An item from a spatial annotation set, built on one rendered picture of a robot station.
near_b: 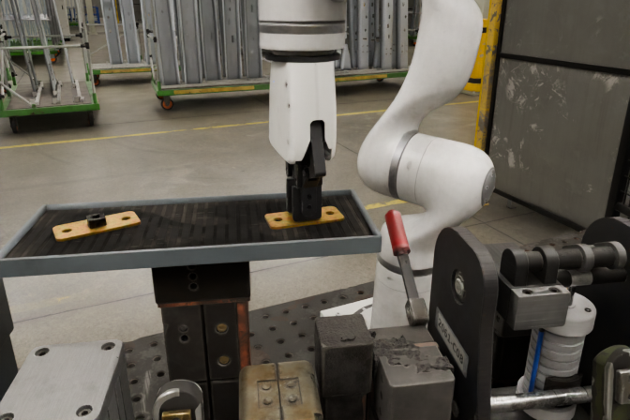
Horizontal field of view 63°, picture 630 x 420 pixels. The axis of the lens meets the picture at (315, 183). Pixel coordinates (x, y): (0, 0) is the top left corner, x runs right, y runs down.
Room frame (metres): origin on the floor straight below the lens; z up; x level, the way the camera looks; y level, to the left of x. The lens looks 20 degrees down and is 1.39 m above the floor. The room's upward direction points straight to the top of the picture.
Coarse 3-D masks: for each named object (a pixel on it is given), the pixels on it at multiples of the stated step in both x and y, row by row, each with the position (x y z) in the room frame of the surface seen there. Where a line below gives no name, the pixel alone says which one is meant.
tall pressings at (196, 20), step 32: (160, 0) 6.91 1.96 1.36; (192, 0) 7.05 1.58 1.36; (224, 0) 7.43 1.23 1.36; (256, 0) 7.60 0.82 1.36; (160, 32) 6.88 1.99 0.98; (192, 32) 7.02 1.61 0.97; (224, 32) 7.34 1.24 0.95; (256, 32) 7.58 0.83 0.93; (160, 64) 6.78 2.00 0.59; (192, 64) 6.97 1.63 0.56; (224, 64) 7.61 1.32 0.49; (256, 64) 7.54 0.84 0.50
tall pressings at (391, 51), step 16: (352, 0) 8.67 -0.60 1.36; (368, 0) 8.83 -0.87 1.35; (384, 0) 8.40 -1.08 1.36; (400, 0) 8.52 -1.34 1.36; (352, 16) 8.65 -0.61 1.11; (368, 16) 8.80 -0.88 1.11; (384, 16) 8.38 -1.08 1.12; (400, 16) 8.50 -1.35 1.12; (352, 32) 8.64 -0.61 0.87; (368, 32) 8.78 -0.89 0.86; (384, 32) 8.35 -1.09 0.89; (400, 32) 8.49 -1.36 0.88; (352, 48) 8.64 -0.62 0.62; (368, 48) 8.76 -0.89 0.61; (384, 48) 8.33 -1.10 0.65; (400, 48) 8.47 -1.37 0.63; (336, 64) 8.49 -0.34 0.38; (352, 64) 8.64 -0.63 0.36; (368, 64) 8.74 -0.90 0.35; (384, 64) 8.31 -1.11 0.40; (400, 64) 8.45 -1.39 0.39
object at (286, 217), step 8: (328, 208) 0.55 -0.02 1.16; (336, 208) 0.55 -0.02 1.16; (264, 216) 0.53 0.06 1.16; (272, 216) 0.52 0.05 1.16; (280, 216) 0.52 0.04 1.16; (288, 216) 0.52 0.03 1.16; (328, 216) 0.52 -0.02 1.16; (336, 216) 0.52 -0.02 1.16; (272, 224) 0.50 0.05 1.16; (280, 224) 0.50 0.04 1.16; (288, 224) 0.50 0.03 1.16; (296, 224) 0.50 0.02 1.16; (304, 224) 0.51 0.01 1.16; (312, 224) 0.51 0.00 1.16
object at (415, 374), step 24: (384, 336) 0.43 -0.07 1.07; (408, 336) 0.43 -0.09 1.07; (384, 360) 0.39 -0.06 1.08; (408, 360) 0.39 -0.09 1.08; (432, 360) 0.39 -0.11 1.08; (384, 384) 0.37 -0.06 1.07; (408, 384) 0.36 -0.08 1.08; (432, 384) 0.36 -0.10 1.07; (384, 408) 0.37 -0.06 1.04; (408, 408) 0.36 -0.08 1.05; (432, 408) 0.36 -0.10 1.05
